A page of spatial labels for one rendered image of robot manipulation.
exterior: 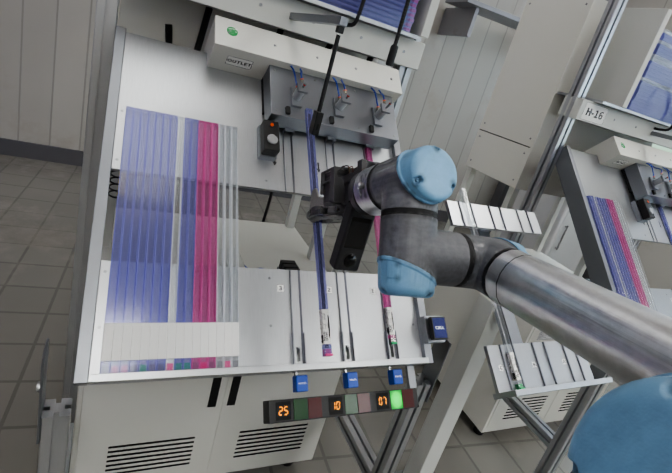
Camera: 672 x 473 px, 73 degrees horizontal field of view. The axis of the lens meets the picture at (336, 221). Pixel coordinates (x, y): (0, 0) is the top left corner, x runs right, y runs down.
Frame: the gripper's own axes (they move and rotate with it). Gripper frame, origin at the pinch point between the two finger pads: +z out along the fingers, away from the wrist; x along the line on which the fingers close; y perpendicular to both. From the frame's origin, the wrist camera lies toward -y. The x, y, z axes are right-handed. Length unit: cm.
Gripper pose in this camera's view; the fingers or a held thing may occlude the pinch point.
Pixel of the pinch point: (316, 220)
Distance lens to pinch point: 86.9
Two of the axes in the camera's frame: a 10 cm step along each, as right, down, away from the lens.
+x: -8.9, -1.0, -4.5
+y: 0.3, -9.9, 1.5
